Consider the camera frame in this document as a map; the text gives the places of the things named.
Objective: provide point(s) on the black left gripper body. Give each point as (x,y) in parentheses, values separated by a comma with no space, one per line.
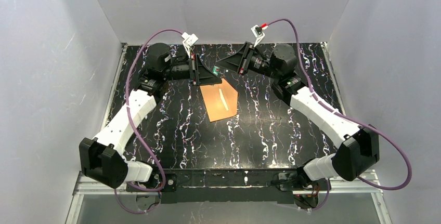
(196,69)

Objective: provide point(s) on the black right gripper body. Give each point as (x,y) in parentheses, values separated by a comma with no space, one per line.
(245,59)

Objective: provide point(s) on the green white glue stick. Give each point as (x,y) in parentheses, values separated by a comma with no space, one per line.
(218,71)

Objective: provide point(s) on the brown paper envelope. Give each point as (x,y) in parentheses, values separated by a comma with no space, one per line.
(213,103)

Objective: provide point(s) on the tan lined letter paper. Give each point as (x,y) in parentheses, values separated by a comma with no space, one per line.
(223,100)

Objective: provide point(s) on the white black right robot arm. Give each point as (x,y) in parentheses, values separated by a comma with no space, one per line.
(357,146)

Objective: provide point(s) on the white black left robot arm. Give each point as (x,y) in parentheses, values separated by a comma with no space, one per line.
(101,157)

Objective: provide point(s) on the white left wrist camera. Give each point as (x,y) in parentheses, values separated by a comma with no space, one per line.
(188,41)

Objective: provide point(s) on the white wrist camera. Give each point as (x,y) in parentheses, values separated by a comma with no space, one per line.
(258,32)
(188,41)

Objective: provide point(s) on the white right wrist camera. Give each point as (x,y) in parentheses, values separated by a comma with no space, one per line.
(258,32)

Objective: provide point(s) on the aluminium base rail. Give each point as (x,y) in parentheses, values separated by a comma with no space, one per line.
(178,180)

